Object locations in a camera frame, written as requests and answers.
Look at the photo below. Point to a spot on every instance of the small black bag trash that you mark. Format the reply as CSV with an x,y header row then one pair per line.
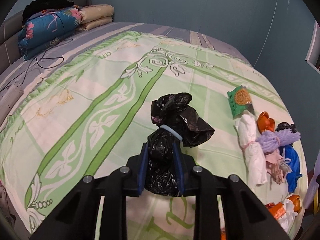
x,y
285,125

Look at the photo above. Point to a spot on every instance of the white power strip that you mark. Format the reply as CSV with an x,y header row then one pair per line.
x,y
9,98

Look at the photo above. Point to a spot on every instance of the grey padded headboard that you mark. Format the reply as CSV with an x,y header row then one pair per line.
x,y
9,34

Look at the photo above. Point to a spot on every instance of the pink crumpled bag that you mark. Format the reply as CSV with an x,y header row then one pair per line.
x,y
277,166

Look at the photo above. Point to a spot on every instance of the blue striped bed sheet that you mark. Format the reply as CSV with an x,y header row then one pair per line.
x,y
38,68

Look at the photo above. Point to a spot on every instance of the white bag tied pink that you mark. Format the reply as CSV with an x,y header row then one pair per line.
x,y
253,154

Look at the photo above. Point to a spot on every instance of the orange foil wrapper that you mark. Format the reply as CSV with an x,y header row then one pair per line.
x,y
276,210

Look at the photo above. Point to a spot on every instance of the green snack packet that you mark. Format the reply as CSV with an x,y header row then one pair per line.
x,y
240,101

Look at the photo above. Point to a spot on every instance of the white plastic bag trash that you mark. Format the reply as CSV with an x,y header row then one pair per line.
x,y
286,214

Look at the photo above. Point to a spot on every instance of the blue floral folded quilt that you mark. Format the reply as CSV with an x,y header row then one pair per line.
x,y
46,29

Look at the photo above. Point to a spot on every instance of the purple net bundle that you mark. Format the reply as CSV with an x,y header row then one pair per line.
x,y
270,141

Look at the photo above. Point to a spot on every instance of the black clothing pile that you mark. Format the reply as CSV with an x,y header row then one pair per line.
x,y
41,5

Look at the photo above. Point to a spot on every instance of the small orange plastic bag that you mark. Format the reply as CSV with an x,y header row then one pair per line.
x,y
265,123

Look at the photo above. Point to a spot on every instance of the black plastic bag trash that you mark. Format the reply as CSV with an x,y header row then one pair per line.
x,y
177,122

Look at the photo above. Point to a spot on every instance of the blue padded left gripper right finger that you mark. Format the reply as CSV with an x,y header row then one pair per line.
x,y
178,168

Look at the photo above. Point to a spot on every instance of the beige folded quilt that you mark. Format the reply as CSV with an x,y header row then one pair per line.
x,y
95,16

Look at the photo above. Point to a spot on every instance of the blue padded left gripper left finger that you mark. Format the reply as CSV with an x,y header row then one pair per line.
x,y
142,166

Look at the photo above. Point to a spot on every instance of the blue plastic bag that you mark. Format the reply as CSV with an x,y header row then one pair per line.
x,y
291,158

